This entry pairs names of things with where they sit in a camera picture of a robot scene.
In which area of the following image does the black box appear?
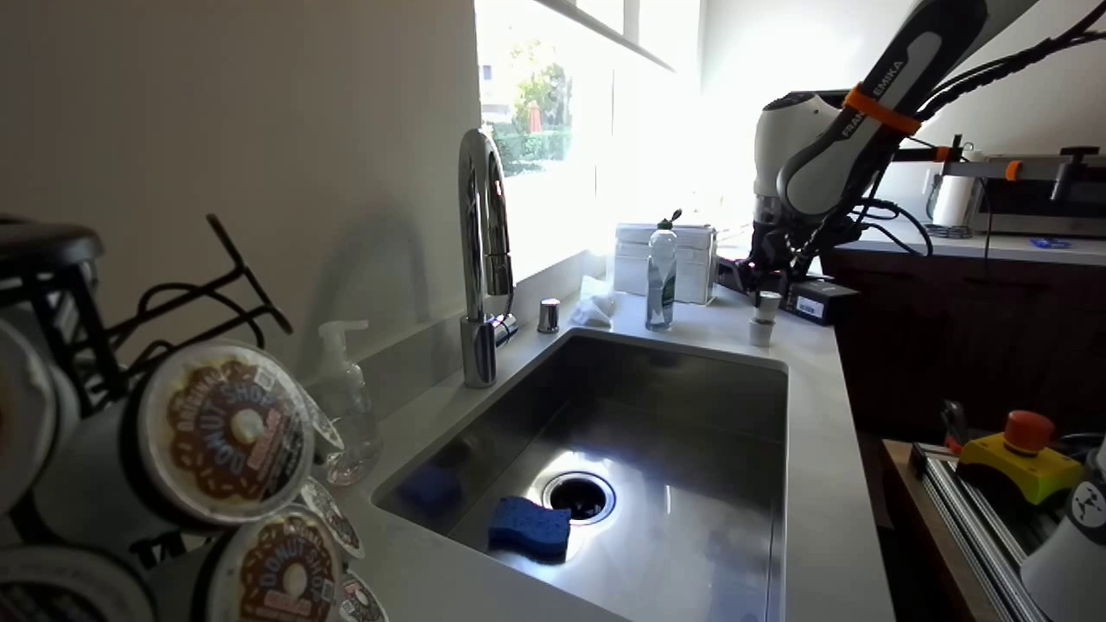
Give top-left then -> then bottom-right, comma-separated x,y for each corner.
792,274 -> 864,327

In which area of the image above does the black wire pod rack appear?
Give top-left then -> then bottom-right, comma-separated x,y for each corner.
0,209 -> 296,557

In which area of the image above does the green outdoor plant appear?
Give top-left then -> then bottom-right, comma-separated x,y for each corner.
511,62 -> 578,175

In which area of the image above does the wooden robot cart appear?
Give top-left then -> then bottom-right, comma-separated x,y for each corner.
877,436 -> 1024,622

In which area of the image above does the yellow emergency stop button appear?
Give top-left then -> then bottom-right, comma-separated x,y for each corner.
954,406 -> 1091,511

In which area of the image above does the blue sponge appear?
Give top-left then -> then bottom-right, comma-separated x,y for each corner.
483,493 -> 578,565

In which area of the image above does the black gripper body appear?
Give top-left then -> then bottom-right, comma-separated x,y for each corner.
740,220 -> 810,307

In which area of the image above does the clear pump soap dispenser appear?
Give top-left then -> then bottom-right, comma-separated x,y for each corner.
303,318 -> 379,486

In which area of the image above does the dark brown cabinet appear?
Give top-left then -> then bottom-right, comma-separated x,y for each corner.
827,250 -> 1106,447

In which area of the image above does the chrome kitchen faucet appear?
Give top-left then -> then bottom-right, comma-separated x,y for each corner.
458,123 -> 522,390

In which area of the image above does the white wrapped tissue package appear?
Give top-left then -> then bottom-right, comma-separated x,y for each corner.
612,220 -> 721,307

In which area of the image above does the clear dish soap bottle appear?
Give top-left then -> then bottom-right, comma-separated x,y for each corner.
642,208 -> 683,334

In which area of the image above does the coffee pod brown label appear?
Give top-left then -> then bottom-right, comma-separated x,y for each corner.
302,478 -> 369,564
337,565 -> 394,622
204,505 -> 352,622
30,341 -> 322,547

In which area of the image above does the stainless steel sink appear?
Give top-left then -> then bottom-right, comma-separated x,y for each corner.
373,323 -> 792,622

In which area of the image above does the white window frame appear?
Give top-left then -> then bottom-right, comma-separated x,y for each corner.
470,0 -> 710,77

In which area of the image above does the white crumpled cloth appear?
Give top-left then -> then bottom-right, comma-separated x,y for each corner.
566,274 -> 633,331

